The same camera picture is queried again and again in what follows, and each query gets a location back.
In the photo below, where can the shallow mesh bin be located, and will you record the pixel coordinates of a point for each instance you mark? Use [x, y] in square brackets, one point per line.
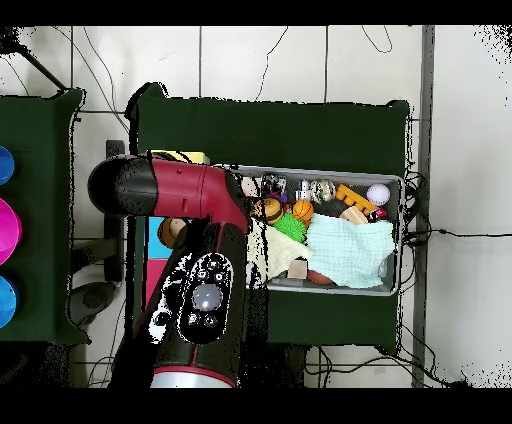
[384, 178]

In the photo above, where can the orange toy basketball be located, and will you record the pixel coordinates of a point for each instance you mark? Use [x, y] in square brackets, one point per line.
[302, 209]

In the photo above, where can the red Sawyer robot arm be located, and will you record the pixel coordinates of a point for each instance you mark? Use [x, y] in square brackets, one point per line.
[180, 188]

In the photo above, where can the grey metal bar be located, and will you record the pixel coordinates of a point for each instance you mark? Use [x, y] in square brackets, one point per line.
[426, 120]

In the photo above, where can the dark green tablecloth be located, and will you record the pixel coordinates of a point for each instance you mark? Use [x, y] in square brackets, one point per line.
[280, 132]
[40, 160]

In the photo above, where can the mint green waffle cloth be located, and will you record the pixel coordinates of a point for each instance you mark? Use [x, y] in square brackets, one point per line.
[348, 252]

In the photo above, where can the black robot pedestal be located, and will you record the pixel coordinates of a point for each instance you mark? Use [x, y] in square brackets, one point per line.
[288, 366]

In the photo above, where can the wooden box with three holes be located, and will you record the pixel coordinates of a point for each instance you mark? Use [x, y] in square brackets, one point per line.
[156, 244]

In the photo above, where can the black tripod leg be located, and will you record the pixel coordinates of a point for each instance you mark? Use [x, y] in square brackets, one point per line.
[40, 68]

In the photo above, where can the green spiky rubber ball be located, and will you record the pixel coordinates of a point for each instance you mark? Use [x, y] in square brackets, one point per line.
[291, 228]

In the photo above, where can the pink plastic bowl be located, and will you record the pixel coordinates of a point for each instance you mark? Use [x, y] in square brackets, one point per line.
[8, 232]

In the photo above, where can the blue plastic bowl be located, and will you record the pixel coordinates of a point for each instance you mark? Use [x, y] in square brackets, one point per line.
[6, 302]
[4, 164]

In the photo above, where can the cream waffle cloth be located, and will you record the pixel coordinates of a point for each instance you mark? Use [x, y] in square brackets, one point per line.
[288, 248]

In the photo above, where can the hamburger toy ball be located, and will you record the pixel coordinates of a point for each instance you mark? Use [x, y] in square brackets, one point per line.
[275, 208]

